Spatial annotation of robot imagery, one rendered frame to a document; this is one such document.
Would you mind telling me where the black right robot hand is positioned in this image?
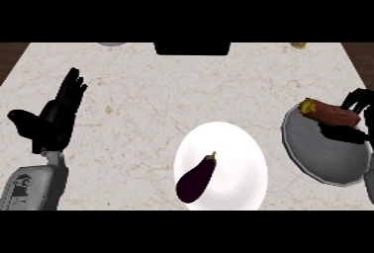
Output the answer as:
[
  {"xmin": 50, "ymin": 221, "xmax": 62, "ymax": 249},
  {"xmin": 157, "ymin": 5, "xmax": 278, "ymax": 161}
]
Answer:
[{"xmin": 318, "ymin": 87, "xmax": 374, "ymax": 153}]

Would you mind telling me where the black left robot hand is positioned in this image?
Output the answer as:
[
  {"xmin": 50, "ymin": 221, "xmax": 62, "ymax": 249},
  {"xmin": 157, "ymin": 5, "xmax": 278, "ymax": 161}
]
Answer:
[{"xmin": 6, "ymin": 66, "xmax": 89, "ymax": 155}]

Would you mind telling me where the brown sweet potato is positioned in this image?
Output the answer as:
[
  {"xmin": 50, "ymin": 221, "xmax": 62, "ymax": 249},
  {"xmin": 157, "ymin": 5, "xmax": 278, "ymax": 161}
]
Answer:
[{"xmin": 297, "ymin": 97, "xmax": 362, "ymax": 129}]

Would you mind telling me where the grey round pan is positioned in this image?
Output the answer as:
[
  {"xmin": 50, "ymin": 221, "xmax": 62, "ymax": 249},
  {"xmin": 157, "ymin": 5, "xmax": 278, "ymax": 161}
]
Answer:
[{"xmin": 281, "ymin": 102, "xmax": 374, "ymax": 188}]

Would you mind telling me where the white oval plate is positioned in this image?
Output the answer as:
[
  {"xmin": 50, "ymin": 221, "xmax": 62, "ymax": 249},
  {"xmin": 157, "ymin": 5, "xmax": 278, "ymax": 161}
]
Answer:
[{"xmin": 173, "ymin": 121, "xmax": 269, "ymax": 211}]

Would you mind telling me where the dark purple eggplant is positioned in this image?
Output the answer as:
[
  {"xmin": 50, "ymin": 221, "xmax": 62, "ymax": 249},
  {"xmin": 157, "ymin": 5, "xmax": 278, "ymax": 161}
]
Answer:
[{"xmin": 176, "ymin": 151, "xmax": 217, "ymax": 205}]

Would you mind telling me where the black appliance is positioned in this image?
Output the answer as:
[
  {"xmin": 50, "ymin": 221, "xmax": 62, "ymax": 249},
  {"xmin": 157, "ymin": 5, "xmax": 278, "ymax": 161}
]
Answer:
[{"xmin": 154, "ymin": 42, "xmax": 232, "ymax": 56}]

